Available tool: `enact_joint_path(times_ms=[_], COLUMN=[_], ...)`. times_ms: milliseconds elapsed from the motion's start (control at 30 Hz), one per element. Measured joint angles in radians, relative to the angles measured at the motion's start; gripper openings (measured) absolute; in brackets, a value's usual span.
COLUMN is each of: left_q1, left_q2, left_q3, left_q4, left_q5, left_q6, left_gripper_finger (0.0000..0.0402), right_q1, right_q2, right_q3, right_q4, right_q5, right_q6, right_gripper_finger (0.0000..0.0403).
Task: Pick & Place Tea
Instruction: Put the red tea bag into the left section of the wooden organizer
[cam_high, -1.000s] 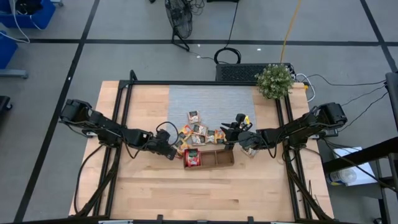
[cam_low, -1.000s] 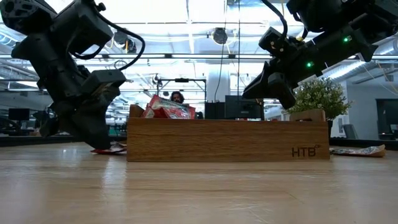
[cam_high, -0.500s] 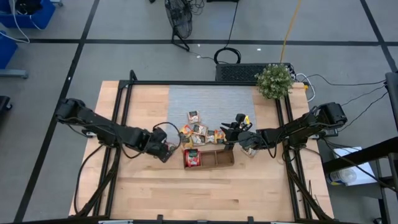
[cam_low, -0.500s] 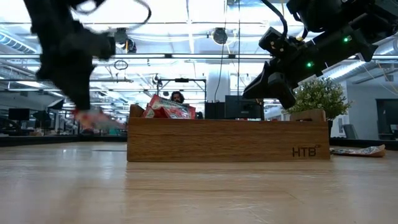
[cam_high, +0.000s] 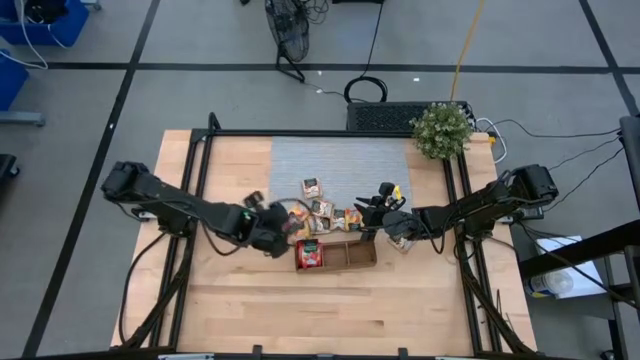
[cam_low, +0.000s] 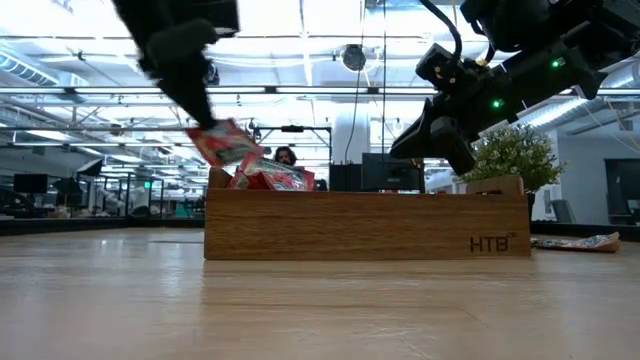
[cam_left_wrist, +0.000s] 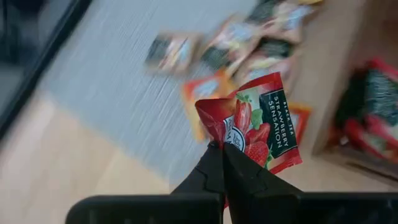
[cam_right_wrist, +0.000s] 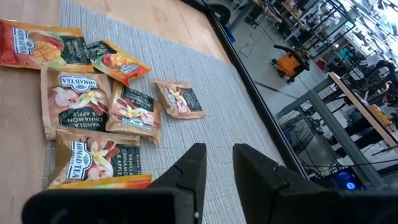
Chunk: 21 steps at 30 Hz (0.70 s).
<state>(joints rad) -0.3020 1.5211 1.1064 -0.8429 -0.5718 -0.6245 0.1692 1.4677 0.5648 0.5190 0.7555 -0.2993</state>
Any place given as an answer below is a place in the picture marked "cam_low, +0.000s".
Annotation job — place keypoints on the wooden tea organizer box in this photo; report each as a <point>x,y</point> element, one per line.
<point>350,225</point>

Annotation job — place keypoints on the potted green plant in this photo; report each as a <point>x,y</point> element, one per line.
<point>520,155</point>

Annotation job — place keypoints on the black computer case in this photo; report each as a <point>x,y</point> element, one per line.
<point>392,172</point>

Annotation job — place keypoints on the dark wall screen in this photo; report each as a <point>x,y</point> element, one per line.
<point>622,190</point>

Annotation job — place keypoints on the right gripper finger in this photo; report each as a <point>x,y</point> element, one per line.
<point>455,145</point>
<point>415,137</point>

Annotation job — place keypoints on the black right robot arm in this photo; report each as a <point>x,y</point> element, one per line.
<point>550,30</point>

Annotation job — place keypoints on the black equipment box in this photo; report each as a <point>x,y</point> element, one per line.
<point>345,177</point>

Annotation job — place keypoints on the beige vanilla tea packet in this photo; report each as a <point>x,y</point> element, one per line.
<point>575,243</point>

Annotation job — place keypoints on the black metal frame stand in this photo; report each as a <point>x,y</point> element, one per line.
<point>300,129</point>

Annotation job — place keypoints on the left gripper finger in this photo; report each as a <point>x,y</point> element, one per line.
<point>185,65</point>

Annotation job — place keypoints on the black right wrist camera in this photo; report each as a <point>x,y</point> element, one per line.
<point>440,67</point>

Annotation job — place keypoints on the black monitor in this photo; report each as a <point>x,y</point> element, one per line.
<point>31,184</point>

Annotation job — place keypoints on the person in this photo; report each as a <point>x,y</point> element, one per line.
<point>285,156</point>

